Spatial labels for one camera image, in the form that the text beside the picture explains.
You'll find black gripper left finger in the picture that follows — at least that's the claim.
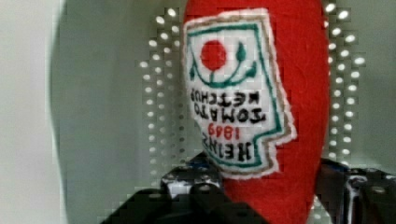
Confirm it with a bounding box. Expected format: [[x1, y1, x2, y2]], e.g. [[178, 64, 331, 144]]
[[101, 153, 268, 224]]

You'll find red plush ketchup bottle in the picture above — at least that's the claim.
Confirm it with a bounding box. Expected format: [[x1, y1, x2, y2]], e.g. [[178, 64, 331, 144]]
[[182, 0, 329, 224]]

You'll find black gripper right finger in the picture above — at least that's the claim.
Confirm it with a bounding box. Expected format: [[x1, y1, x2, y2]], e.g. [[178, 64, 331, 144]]
[[316, 159, 396, 224]]

